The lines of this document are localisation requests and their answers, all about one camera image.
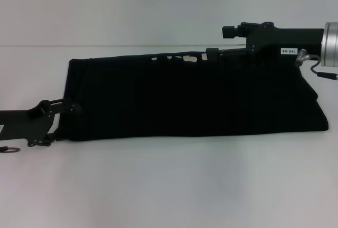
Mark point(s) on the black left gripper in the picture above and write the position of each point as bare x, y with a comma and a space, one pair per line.
26, 125

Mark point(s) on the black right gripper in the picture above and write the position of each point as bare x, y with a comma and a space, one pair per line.
285, 42

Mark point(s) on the black t-shirt with white print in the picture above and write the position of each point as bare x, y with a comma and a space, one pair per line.
185, 96

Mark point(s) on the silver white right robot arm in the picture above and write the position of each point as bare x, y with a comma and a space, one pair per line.
331, 44

